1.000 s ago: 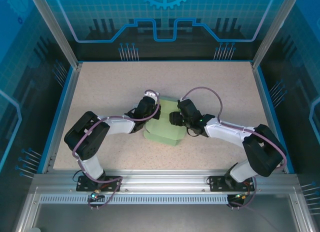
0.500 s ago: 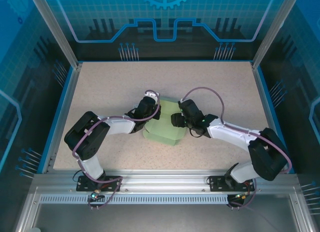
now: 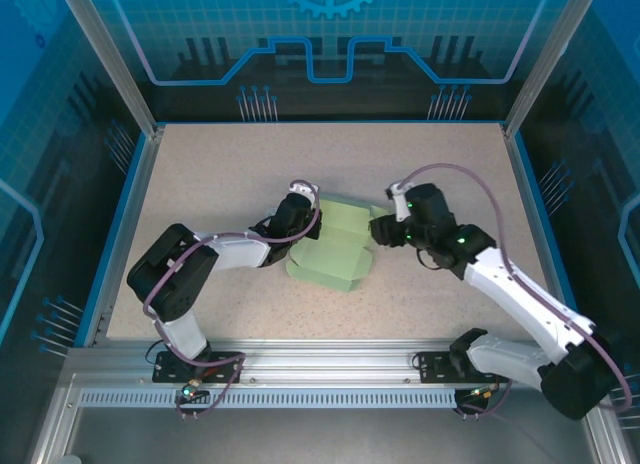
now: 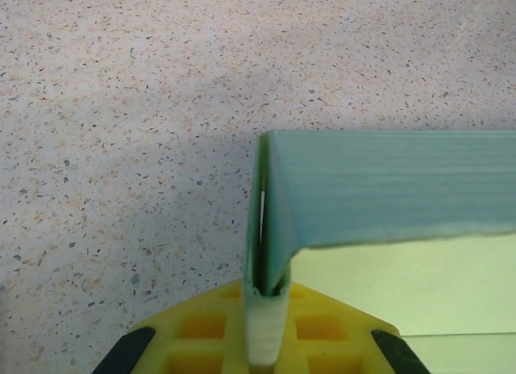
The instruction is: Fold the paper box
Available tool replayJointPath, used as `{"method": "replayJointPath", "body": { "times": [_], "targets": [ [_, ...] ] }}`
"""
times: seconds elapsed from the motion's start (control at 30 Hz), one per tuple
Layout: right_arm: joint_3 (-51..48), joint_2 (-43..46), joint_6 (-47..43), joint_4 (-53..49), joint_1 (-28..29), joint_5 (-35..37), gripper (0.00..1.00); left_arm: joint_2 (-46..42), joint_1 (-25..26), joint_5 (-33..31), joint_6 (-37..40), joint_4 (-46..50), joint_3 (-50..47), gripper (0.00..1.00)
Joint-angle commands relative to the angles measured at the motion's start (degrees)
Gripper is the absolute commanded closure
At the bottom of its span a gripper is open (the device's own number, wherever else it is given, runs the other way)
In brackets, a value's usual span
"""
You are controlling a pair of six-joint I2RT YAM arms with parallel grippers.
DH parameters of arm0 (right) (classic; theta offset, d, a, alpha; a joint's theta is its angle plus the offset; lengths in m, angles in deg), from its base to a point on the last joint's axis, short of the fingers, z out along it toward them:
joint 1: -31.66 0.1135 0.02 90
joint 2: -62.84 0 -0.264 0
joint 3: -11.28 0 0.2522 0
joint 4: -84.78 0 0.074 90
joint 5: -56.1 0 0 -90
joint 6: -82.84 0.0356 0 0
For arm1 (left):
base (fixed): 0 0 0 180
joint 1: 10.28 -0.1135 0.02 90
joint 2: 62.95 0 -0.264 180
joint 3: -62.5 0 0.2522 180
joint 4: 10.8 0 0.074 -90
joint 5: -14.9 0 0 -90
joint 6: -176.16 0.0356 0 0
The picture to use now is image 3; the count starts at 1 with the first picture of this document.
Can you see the light green paper box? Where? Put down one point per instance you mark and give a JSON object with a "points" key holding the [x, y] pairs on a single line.
{"points": [[330, 264]]}

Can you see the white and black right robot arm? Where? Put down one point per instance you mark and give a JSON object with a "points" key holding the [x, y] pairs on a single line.
{"points": [[520, 294]]}

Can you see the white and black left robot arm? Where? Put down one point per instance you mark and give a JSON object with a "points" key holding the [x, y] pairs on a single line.
{"points": [[235, 251]]}

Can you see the small white round object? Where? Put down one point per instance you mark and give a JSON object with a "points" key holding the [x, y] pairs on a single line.
{"points": [[72, 460]]}

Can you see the aluminium side rail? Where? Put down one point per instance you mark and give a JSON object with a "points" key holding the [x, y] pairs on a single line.
{"points": [[537, 224], [129, 224]]}

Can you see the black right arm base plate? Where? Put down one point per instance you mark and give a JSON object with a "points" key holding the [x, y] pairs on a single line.
{"points": [[430, 366]]}

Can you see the wide aluminium base rail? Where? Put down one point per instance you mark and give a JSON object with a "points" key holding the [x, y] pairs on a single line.
{"points": [[325, 359]]}

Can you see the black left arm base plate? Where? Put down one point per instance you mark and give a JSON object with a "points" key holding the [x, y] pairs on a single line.
{"points": [[225, 360]]}

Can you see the aluminium frame post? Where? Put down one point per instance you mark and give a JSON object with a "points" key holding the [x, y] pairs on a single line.
{"points": [[549, 59], [112, 59]]}

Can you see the aluminium lower frame bar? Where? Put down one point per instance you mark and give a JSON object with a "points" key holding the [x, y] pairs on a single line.
{"points": [[607, 444], [55, 424]]}

